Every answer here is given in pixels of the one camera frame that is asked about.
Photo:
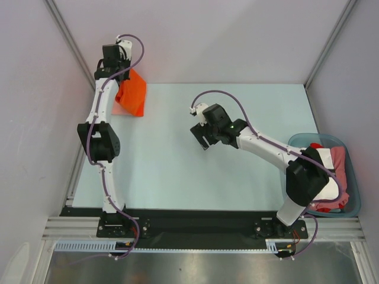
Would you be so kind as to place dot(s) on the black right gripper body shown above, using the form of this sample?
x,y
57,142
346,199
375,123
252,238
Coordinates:
x,y
214,129

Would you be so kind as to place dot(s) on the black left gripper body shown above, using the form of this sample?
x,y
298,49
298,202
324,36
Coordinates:
x,y
124,63

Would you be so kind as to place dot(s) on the orange polo t-shirt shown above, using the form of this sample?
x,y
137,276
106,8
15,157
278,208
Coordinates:
x,y
131,96

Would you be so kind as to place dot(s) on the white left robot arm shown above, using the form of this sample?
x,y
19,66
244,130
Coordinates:
x,y
100,142

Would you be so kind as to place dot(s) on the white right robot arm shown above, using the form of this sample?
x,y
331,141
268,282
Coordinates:
x,y
304,169

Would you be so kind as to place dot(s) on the folded pink t-shirt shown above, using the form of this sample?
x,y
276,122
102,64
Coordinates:
x,y
119,110

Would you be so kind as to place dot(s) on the red garment in bin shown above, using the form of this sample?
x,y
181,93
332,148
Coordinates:
x,y
316,146

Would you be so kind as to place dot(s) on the pink garment in bin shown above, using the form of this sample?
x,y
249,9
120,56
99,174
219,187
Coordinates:
x,y
338,157

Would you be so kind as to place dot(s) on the teal plastic laundry bin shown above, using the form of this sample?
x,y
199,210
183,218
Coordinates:
x,y
353,204

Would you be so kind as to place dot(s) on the aluminium frame post left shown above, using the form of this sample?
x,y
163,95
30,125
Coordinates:
x,y
67,35

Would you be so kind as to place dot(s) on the aluminium frame post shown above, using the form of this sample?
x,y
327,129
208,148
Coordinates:
x,y
67,35
331,41

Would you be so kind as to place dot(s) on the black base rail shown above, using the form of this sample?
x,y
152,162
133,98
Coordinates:
x,y
178,229

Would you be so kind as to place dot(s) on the blue slotted cable duct right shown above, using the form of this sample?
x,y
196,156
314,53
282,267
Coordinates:
x,y
297,247

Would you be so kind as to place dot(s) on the blue slotted cable duct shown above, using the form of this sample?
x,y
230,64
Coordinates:
x,y
93,246
297,247

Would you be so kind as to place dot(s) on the blue slotted cable duct left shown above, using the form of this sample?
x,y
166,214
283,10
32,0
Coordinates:
x,y
93,246

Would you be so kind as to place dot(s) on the aluminium front rail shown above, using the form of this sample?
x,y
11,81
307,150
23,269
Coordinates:
x,y
85,228

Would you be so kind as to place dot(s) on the aluminium frame post right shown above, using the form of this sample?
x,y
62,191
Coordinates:
x,y
331,41

